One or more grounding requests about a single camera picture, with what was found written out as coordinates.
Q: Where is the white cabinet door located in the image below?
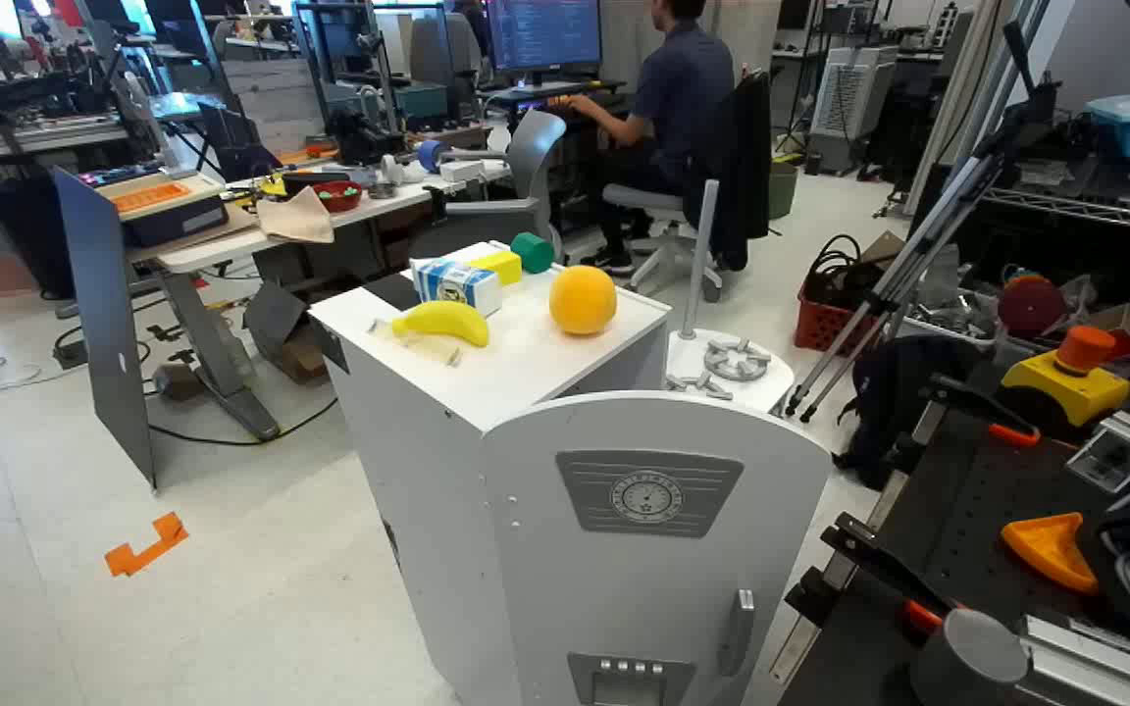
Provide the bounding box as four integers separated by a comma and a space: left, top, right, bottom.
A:
486, 394, 826, 706

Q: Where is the white toy cabinet body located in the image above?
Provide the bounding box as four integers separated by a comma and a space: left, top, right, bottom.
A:
311, 273, 669, 706

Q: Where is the orange toy fruit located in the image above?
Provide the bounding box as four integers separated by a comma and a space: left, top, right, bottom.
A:
549, 268, 617, 339

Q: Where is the yellow toy block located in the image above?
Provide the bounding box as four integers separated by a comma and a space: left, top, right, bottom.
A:
472, 250, 524, 288

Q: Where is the yellow toy banana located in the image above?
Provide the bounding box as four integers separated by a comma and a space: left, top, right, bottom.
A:
391, 303, 491, 348

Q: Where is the white round stand base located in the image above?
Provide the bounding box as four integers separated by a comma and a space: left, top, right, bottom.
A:
668, 182, 792, 412

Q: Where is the white blue milk carton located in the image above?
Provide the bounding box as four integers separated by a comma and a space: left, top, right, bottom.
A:
410, 258, 502, 318

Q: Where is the grey office chair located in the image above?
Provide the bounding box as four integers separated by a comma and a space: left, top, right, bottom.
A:
604, 76, 773, 303

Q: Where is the seated person in dark shirt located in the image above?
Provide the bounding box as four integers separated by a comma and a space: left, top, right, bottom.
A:
544, 0, 740, 280

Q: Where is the red shopping basket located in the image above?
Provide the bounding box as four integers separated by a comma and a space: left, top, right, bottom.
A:
792, 234, 869, 348

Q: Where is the red bowl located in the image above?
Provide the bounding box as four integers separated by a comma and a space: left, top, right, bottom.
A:
312, 182, 359, 212

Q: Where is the computer monitor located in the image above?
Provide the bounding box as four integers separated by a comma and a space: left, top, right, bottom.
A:
486, 0, 604, 76

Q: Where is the grey work desk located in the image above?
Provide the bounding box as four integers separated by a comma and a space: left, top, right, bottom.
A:
90, 149, 519, 446

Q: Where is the orange topped black box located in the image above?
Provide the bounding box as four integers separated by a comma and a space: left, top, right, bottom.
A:
98, 177, 229, 249

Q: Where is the dark red ball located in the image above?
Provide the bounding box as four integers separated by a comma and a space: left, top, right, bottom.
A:
996, 269, 1066, 339

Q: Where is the dark grey standing panel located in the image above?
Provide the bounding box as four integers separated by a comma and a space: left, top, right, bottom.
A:
51, 169, 157, 483

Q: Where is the yellow emergency stop button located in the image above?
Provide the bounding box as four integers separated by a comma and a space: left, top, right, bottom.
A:
1001, 324, 1130, 429

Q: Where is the orange triangular plastic piece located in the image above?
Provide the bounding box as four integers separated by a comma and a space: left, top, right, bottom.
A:
1001, 510, 1097, 598

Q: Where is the orange plastic bracket on floor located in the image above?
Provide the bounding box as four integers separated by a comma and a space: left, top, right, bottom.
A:
107, 515, 188, 575

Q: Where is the grey cylindrical camera mount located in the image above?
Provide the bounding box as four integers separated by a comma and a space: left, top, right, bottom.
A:
910, 608, 1028, 706

